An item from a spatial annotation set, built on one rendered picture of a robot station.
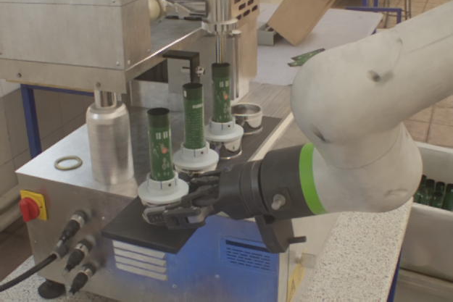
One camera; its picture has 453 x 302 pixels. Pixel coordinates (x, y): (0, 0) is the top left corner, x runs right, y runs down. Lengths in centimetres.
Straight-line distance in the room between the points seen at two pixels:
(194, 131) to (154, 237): 18
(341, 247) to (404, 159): 66
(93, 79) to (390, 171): 48
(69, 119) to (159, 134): 243
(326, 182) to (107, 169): 41
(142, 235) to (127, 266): 21
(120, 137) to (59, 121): 220
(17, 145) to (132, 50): 204
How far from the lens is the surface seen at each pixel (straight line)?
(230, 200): 80
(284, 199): 76
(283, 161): 76
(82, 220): 105
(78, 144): 118
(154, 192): 87
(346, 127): 63
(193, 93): 92
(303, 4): 272
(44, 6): 98
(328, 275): 126
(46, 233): 114
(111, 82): 94
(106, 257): 108
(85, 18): 94
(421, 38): 63
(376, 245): 136
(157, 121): 82
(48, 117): 310
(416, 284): 179
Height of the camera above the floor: 150
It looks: 24 degrees down
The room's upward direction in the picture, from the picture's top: 1 degrees counter-clockwise
